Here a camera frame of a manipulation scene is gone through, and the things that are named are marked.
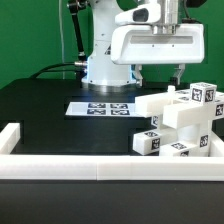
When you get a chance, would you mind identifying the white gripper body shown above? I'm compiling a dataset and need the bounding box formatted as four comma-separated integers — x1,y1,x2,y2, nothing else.
111,3,204,65

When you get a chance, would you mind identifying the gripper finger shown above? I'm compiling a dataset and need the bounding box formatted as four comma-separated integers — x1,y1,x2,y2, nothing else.
170,64,186,86
133,65,143,88

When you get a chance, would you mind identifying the white tagged cube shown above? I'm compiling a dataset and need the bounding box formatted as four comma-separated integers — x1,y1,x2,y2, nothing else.
190,82,217,105

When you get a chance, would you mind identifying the white chair back frame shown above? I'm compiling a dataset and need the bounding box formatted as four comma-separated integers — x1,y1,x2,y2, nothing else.
135,86,224,121

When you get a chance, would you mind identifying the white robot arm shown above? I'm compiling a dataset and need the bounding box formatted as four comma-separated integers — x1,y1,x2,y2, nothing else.
82,0,204,92

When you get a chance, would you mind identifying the white marker sheet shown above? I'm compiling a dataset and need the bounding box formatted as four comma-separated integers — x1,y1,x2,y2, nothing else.
65,102,138,117

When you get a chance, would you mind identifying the black cable bundle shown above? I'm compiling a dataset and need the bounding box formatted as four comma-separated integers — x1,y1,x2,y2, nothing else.
29,61,88,80

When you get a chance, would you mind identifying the white hanging cable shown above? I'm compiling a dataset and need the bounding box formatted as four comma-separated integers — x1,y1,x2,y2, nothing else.
58,0,66,80

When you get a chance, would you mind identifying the white U-shaped obstacle frame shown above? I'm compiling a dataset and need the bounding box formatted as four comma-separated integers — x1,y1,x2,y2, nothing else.
0,123,224,181

